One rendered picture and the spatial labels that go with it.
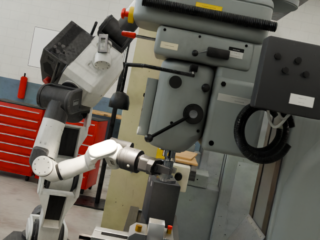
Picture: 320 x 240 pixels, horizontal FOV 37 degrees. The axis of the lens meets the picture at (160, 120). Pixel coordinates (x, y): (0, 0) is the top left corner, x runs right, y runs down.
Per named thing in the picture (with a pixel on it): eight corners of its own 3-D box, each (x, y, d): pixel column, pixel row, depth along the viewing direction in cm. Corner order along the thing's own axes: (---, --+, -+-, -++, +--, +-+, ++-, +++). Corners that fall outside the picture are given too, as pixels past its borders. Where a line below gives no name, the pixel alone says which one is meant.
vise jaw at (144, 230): (126, 243, 153) (128, 231, 152) (128, 232, 165) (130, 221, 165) (145, 246, 153) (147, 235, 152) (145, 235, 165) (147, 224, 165)
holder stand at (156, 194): (145, 223, 205) (154, 178, 204) (141, 210, 227) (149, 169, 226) (172, 228, 207) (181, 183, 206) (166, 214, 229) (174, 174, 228)
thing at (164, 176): (170, 180, 173) (173, 164, 172) (157, 177, 173) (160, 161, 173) (170, 177, 177) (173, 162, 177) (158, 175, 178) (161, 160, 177)
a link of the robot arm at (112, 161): (122, 162, 175) (95, 155, 179) (129, 177, 183) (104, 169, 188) (135, 138, 181) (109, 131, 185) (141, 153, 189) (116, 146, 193)
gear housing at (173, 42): (152, 53, 161) (158, 23, 160) (154, 58, 185) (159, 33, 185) (250, 72, 161) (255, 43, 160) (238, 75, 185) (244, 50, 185)
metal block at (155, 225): (145, 240, 156) (149, 222, 155) (146, 234, 162) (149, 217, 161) (161, 243, 156) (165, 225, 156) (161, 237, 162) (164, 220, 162)
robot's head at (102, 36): (95, 62, 194) (94, 51, 187) (97, 45, 198) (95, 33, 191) (111, 62, 194) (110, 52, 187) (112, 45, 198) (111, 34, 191)
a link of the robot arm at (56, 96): (33, 114, 186) (44, 82, 189) (43, 120, 194) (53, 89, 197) (59, 120, 183) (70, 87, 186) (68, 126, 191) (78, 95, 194)
